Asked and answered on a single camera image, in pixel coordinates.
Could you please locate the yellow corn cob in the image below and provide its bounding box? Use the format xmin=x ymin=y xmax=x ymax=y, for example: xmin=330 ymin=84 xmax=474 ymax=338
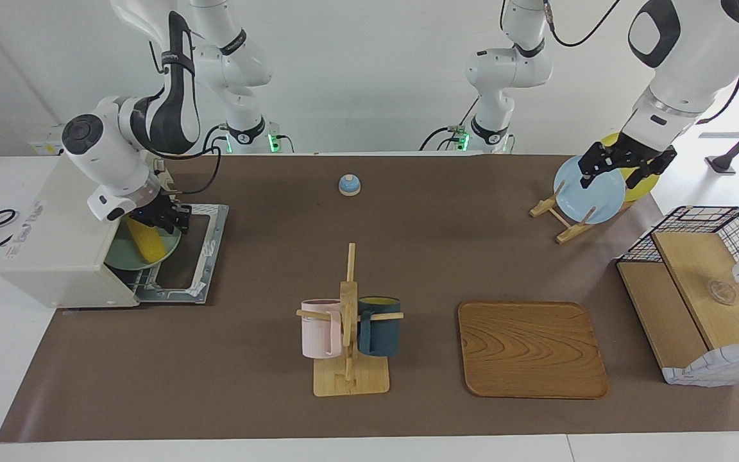
xmin=127 ymin=217 xmax=169 ymax=264

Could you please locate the light green plate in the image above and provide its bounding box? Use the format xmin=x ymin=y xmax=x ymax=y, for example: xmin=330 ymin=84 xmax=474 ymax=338
xmin=103 ymin=217 xmax=182 ymax=271

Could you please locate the wooden plate rack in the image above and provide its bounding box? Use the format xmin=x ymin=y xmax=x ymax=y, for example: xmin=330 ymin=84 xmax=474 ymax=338
xmin=530 ymin=180 xmax=633 ymax=244

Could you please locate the metal oven wire rack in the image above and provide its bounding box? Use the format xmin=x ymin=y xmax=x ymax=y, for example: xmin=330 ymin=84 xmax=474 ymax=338
xmin=131 ymin=264 xmax=160 ymax=291

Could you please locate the light blue plate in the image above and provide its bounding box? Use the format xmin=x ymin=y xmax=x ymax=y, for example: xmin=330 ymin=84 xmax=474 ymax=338
xmin=553 ymin=154 xmax=627 ymax=225

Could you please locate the dark teal mug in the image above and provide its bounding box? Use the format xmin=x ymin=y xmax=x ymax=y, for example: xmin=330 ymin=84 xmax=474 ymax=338
xmin=357 ymin=296 xmax=402 ymax=357

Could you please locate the yellow plate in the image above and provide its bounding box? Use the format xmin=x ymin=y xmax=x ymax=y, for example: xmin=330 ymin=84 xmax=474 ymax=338
xmin=600 ymin=132 xmax=662 ymax=203

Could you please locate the wooden step shelf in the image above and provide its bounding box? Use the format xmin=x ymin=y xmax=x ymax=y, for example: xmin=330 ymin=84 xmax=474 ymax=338
xmin=618 ymin=231 xmax=739 ymax=370

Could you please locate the wooden mug tree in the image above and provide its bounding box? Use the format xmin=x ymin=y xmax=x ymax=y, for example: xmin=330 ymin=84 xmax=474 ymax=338
xmin=296 ymin=243 xmax=404 ymax=397

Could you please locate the white power strip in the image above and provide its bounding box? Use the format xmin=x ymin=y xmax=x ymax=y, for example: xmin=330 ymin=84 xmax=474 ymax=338
xmin=28 ymin=125 xmax=65 ymax=157

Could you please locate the small clear glass dish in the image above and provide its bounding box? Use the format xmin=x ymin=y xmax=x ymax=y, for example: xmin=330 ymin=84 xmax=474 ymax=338
xmin=708 ymin=280 xmax=737 ymax=305

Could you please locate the beige toaster oven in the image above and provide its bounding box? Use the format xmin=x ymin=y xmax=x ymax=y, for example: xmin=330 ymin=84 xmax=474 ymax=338
xmin=0 ymin=154 xmax=146 ymax=309

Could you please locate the glass oven door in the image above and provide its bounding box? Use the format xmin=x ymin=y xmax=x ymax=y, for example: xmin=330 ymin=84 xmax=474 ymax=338
xmin=135 ymin=203 xmax=230 ymax=305

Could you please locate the pink mug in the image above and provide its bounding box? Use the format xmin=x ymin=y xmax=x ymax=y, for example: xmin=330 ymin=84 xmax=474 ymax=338
xmin=300 ymin=298 xmax=343 ymax=359

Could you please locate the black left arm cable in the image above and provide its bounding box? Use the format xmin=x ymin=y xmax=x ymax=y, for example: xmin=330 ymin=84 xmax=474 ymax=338
xmin=539 ymin=0 xmax=624 ymax=49

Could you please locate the rectangular wooden tray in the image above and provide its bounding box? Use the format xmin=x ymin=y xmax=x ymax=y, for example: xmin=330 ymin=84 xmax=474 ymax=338
xmin=458 ymin=301 xmax=609 ymax=400

